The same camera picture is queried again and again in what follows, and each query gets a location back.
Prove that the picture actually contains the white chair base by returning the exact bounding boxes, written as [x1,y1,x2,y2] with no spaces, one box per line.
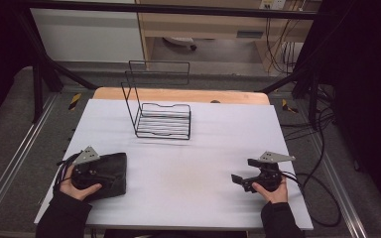
[163,36,198,52]

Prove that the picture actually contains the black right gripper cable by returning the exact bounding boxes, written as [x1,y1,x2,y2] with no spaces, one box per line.
[279,170,342,228]

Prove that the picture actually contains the white power strip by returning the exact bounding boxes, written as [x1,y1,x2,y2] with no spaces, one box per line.
[259,0,287,11]

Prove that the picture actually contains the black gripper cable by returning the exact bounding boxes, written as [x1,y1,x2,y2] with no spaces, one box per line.
[53,152,82,193]
[279,170,342,228]

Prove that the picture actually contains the person's right hand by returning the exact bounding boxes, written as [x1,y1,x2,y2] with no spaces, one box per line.
[251,177,289,204]

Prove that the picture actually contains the white table mat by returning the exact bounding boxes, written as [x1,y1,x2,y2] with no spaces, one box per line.
[34,98,315,231]

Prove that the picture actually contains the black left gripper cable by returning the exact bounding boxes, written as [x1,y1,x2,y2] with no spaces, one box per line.
[53,152,82,193]

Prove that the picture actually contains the aluminium floor rail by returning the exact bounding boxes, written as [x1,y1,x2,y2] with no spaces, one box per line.
[0,93,60,230]
[310,131,369,238]

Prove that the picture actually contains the black frame crossbar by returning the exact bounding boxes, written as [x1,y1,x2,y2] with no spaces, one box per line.
[22,0,322,21]

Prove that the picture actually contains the white cabinet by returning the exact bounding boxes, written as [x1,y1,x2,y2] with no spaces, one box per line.
[29,7,146,63]

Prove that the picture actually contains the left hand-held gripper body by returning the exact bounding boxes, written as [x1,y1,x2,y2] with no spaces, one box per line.
[70,146,104,191]

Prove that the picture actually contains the black wire rack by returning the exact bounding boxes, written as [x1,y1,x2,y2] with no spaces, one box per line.
[121,59,192,141]

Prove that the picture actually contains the hanging black cables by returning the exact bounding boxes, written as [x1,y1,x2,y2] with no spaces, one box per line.
[265,16,300,75]

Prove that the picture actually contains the dark grey towel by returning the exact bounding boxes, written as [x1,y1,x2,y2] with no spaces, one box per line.
[78,152,128,202]

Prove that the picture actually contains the black floor cables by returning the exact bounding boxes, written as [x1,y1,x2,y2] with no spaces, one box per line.
[279,84,337,144]

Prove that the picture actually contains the light wooden desk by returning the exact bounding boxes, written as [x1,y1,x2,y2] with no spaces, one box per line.
[135,0,322,72]

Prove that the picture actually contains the person's left hand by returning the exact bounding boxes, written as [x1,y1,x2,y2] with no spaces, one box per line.
[59,165,103,202]

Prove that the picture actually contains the black frame strut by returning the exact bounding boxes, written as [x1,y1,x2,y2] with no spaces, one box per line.
[15,6,99,124]
[259,62,322,131]

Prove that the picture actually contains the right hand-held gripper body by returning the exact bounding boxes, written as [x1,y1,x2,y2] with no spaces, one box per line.
[254,151,297,192]

